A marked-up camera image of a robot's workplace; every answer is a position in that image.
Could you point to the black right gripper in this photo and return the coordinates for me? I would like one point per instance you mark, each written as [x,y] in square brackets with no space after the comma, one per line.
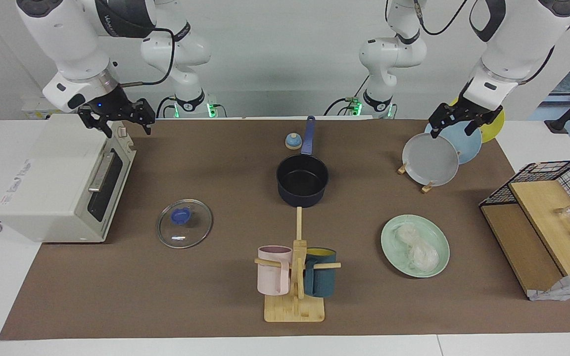
[114,106]

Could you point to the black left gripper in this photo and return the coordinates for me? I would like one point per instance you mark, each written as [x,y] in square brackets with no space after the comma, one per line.
[473,111]

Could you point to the glass lid with blue knob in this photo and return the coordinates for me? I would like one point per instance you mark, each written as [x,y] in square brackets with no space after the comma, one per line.
[188,233]

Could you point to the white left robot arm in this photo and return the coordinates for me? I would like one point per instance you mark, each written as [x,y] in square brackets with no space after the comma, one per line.
[517,44]

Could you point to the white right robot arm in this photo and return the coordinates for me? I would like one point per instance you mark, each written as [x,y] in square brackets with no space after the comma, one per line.
[67,39]

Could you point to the light blue plate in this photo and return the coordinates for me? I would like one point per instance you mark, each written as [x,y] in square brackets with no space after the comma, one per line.
[468,143]

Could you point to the yellow plate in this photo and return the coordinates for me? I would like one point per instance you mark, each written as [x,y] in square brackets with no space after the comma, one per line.
[494,131]

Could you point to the grey plate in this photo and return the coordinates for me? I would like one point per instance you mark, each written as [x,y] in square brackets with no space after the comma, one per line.
[431,160]

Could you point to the wooden plate rack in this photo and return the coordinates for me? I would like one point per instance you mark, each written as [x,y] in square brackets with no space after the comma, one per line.
[427,188]

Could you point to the pale green plate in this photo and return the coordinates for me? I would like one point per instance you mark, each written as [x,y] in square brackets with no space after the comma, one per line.
[436,232]

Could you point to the white box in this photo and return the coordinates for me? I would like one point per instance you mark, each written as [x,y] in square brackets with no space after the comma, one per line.
[32,106]

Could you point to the white toaster oven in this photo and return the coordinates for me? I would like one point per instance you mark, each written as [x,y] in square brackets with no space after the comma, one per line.
[52,178]

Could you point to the light bamboo board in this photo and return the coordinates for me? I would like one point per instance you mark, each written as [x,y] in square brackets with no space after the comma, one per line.
[547,222]

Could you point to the brown wooden board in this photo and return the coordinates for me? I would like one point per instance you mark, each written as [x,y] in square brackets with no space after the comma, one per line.
[517,247]

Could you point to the brown table mat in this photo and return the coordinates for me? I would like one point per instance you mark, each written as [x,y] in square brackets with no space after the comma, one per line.
[117,296]

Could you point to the dark teal mug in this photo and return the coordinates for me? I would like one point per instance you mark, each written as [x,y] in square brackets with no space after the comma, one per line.
[320,279]

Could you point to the pink mug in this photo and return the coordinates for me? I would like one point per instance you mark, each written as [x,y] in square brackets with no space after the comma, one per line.
[272,277]

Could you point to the wooden mug tree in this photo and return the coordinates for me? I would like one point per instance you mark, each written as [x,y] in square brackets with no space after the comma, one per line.
[295,309]

